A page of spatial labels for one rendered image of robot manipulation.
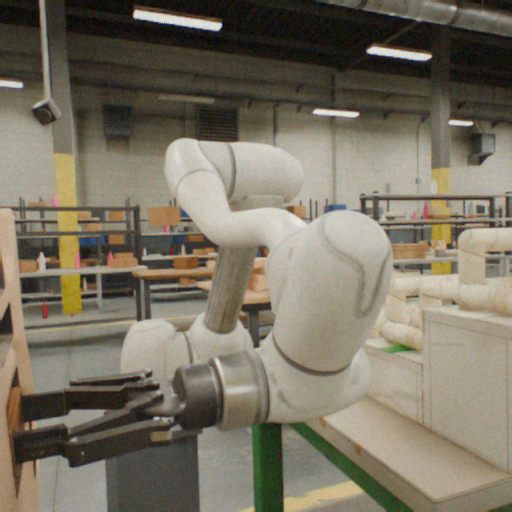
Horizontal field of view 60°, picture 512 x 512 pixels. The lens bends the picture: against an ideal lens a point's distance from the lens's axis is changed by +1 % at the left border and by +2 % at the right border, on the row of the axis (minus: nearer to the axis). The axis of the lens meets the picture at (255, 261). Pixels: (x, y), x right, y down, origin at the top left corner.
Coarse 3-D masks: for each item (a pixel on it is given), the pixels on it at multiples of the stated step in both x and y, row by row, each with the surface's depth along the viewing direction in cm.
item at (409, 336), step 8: (384, 328) 75; (392, 328) 74; (400, 328) 72; (408, 328) 71; (416, 328) 70; (384, 336) 76; (392, 336) 73; (400, 336) 71; (408, 336) 70; (416, 336) 68; (408, 344) 70; (416, 344) 68
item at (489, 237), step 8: (464, 232) 60; (472, 232) 60; (480, 232) 60; (488, 232) 60; (496, 232) 61; (504, 232) 61; (464, 240) 60; (472, 240) 59; (480, 240) 59; (488, 240) 60; (496, 240) 60; (504, 240) 61; (488, 248) 60; (496, 248) 61; (504, 248) 61
